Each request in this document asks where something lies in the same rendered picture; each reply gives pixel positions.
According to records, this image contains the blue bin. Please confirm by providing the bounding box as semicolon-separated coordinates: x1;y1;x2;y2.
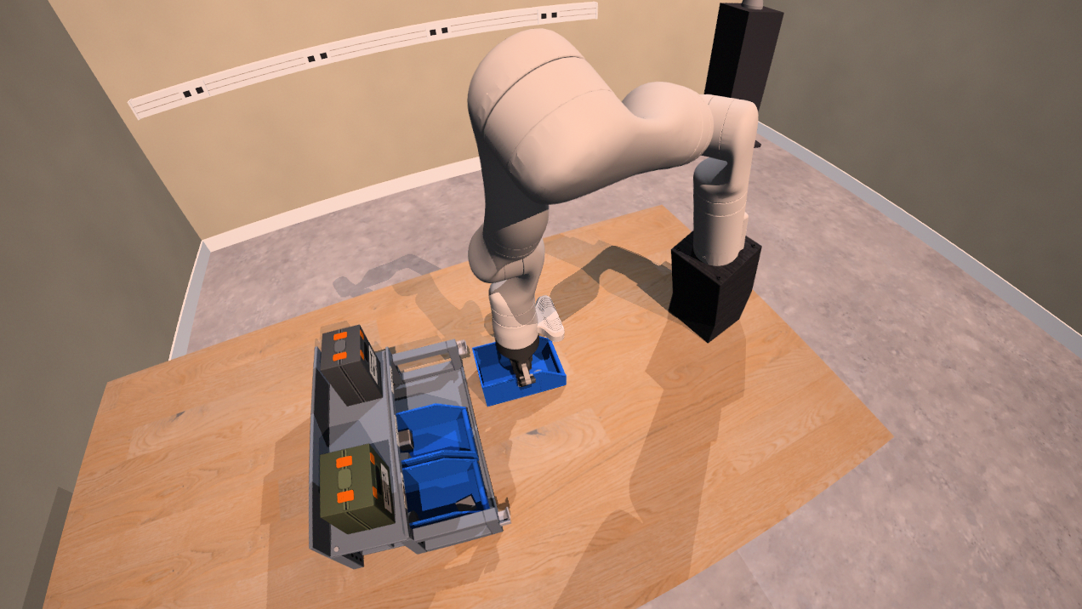
472;336;565;407
403;458;490;529
396;403;477;468

